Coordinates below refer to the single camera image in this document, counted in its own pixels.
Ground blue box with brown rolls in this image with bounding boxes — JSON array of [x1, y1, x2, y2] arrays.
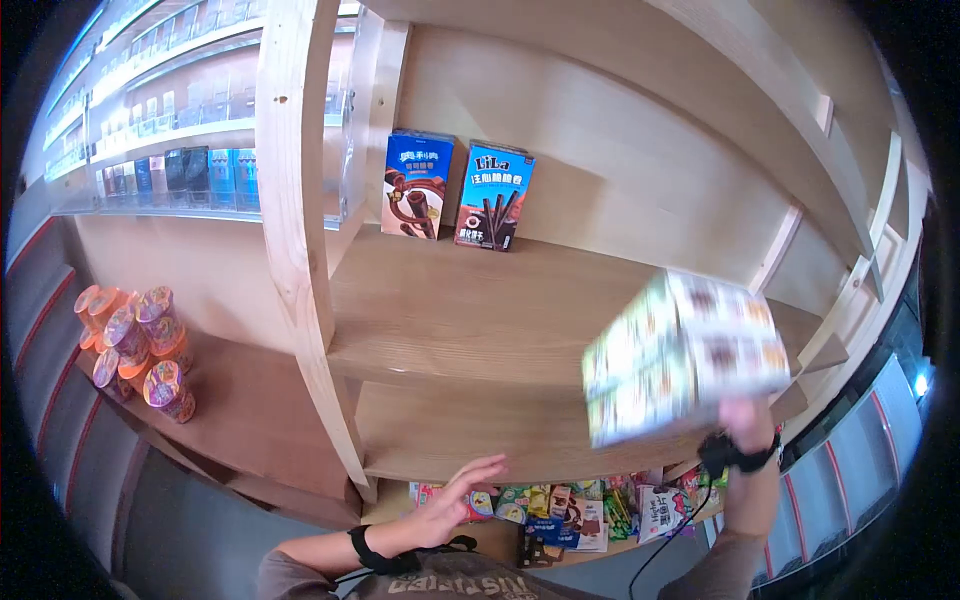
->
[[380, 129, 457, 242]]

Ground person's body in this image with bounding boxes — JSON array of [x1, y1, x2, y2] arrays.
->
[[255, 549, 612, 600]]

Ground person's right hand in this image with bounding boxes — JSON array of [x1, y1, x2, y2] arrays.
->
[[717, 396, 777, 454]]

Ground person's left thumb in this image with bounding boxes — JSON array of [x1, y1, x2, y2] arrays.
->
[[454, 491, 490, 528]]

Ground pile of snack packets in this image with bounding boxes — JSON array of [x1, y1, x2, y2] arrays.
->
[[408, 466, 730, 571]]

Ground white printed carton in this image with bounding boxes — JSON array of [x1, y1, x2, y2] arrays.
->
[[581, 269, 793, 451]]

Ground group of orange cup tubs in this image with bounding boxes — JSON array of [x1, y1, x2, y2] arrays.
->
[[72, 284, 198, 426]]

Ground black wrist band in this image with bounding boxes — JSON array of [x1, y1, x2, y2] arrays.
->
[[696, 429, 783, 479], [346, 524, 423, 577]]

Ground blue box with black sticks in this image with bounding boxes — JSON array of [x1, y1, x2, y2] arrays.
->
[[453, 139, 537, 253]]

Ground person's left fingers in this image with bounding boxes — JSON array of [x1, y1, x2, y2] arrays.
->
[[447, 453, 510, 498]]

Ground person's left hand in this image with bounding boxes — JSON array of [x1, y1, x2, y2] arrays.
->
[[401, 453, 510, 551]]

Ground full shop shelf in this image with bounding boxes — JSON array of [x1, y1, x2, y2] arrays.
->
[[41, 0, 361, 232]]

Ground wooden shelf unit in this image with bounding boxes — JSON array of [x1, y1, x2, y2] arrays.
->
[[255, 0, 933, 526]]

